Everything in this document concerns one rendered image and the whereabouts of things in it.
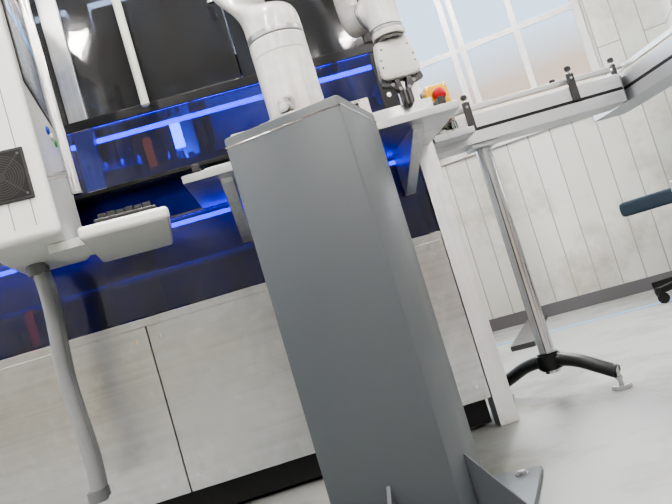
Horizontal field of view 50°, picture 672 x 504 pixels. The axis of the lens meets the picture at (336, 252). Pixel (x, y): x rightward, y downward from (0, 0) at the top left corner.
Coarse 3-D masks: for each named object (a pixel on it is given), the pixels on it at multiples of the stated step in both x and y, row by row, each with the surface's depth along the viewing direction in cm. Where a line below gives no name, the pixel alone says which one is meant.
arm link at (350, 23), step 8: (336, 0) 185; (344, 0) 186; (352, 0) 188; (336, 8) 186; (344, 8) 186; (352, 8) 185; (344, 16) 186; (352, 16) 184; (344, 24) 186; (352, 24) 185; (360, 24) 184; (352, 32) 187; (360, 32) 186
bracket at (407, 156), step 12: (408, 132) 189; (420, 132) 186; (408, 144) 193; (420, 144) 191; (396, 156) 213; (408, 156) 198; (420, 156) 197; (408, 168) 202; (408, 180) 207; (408, 192) 214
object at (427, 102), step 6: (414, 102) 183; (420, 102) 183; (426, 102) 183; (432, 102) 183; (390, 108) 182; (396, 108) 182; (402, 108) 182; (408, 108) 183; (414, 108) 183; (420, 108) 183; (378, 114) 182; (384, 114) 182; (390, 114) 182; (396, 114) 182; (402, 114) 182; (378, 120) 182
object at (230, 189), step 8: (224, 184) 180; (232, 184) 181; (232, 192) 184; (232, 200) 188; (240, 200) 195; (232, 208) 192; (240, 208) 193; (240, 216) 197; (240, 224) 200; (248, 224) 209; (240, 232) 205; (248, 232) 206; (248, 240) 210
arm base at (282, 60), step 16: (272, 32) 146; (288, 32) 147; (256, 48) 148; (272, 48) 146; (288, 48) 146; (304, 48) 149; (256, 64) 149; (272, 64) 146; (288, 64) 146; (304, 64) 147; (272, 80) 146; (288, 80) 145; (304, 80) 146; (272, 96) 147; (288, 96) 145; (304, 96) 146; (320, 96) 148; (272, 112) 148; (288, 112) 142
